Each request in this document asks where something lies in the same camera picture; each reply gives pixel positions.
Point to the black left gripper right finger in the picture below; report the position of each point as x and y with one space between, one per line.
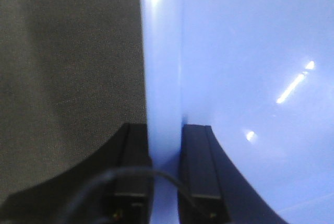
216 184

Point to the black fabric table mat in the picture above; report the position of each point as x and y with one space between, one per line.
72 72

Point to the blue plastic tray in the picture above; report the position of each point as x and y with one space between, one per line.
260 73

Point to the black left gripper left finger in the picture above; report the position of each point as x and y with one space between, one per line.
126 200

